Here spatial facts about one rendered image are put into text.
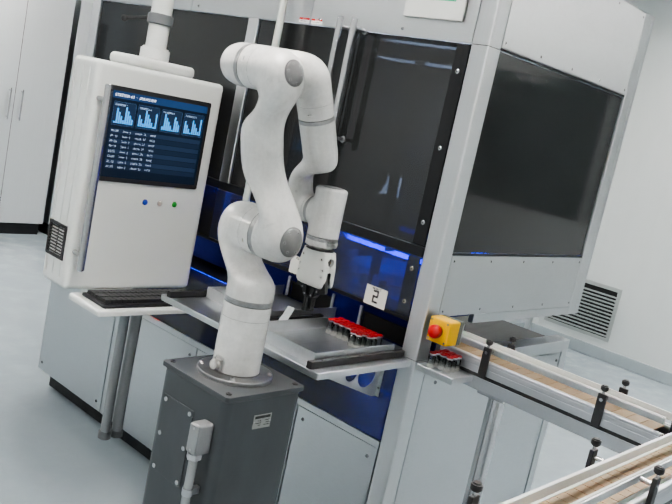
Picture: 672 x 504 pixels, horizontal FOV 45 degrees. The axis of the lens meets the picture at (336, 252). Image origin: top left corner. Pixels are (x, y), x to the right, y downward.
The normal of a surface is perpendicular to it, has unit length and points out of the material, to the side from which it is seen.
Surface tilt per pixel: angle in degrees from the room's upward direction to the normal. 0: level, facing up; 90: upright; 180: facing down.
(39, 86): 90
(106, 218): 90
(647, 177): 90
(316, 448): 90
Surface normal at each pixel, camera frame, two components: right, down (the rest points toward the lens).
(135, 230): 0.69, 0.26
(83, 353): -0.67, -0.01
